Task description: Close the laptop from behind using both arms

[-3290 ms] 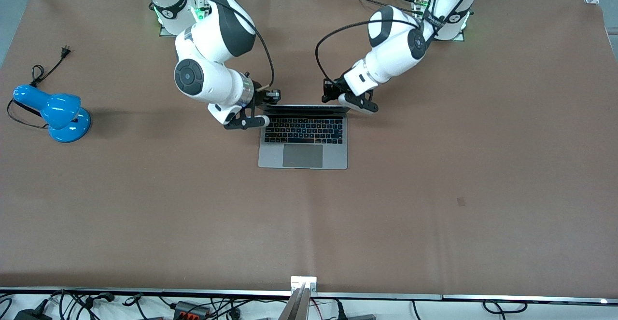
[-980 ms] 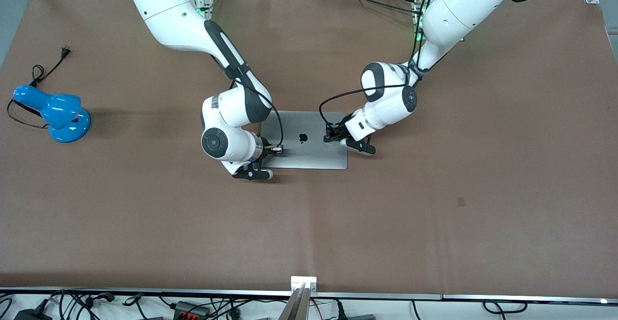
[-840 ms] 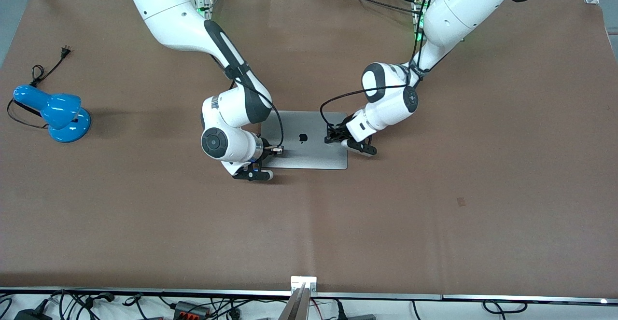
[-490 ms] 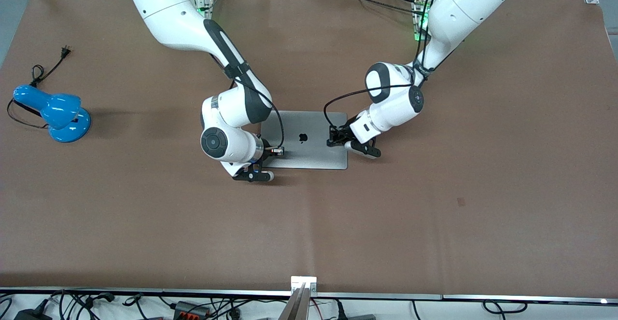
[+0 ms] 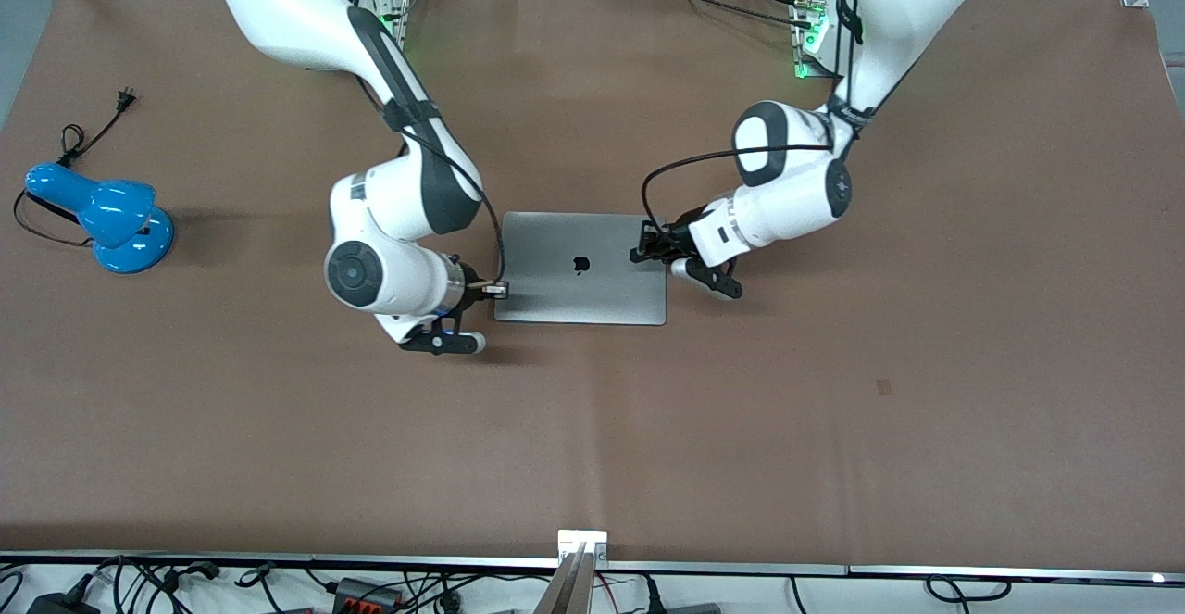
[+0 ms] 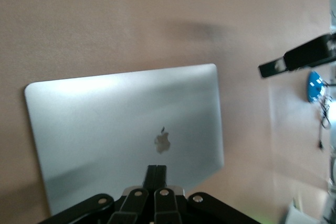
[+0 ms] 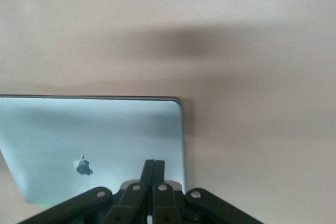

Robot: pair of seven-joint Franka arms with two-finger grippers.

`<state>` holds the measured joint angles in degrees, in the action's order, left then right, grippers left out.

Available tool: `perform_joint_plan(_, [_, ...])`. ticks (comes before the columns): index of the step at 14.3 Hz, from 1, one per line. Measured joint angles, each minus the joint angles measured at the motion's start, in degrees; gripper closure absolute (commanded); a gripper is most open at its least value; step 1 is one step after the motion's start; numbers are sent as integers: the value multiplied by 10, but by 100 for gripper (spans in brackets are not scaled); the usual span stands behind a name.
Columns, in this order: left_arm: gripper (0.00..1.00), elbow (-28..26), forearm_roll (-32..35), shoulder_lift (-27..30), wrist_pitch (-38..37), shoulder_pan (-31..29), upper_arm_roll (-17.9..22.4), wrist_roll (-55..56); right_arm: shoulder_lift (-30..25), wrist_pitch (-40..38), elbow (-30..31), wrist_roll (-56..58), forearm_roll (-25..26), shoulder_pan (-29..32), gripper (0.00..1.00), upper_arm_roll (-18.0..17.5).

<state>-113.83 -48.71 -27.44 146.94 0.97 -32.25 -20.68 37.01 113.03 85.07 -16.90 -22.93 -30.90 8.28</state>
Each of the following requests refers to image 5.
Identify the metal table edge rail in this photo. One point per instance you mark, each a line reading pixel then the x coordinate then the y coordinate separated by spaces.
pixel 741 567

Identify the orange black connector box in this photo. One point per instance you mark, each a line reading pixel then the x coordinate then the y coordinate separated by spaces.
pixel 366 593

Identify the aluminium camera mount profile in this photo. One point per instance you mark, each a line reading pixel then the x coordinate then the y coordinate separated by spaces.
pixel 569 586

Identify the brown table cover sheet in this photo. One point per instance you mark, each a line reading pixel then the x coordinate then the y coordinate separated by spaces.
pixel 592 429

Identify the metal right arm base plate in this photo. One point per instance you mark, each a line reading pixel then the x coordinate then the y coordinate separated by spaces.
pixel 400 12

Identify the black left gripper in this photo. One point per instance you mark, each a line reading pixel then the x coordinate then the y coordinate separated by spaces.
pixel 673 240

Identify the blue desk lamp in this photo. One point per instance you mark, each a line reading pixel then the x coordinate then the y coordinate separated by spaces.
pixel 116 225

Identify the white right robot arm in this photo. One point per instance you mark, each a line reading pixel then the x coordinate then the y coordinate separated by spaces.
pixel 389 271

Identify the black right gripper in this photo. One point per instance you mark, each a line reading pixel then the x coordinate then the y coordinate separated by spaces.
pixel 470 278

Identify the black power adapter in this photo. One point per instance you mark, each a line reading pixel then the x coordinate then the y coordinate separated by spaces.
pixel 56 605

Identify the grey flat box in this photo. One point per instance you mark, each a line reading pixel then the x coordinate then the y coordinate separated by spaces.
pixel 690 608

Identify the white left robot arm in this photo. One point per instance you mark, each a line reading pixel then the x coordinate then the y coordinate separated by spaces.
pixel 787 206

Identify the black floor plug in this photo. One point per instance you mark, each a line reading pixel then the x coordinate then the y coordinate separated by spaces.
pixel 190 572

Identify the grey laptop computer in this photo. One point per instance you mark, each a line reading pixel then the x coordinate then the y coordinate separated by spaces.
pixel 592 290

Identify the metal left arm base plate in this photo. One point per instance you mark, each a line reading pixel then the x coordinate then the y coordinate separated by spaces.
pixel 804 63

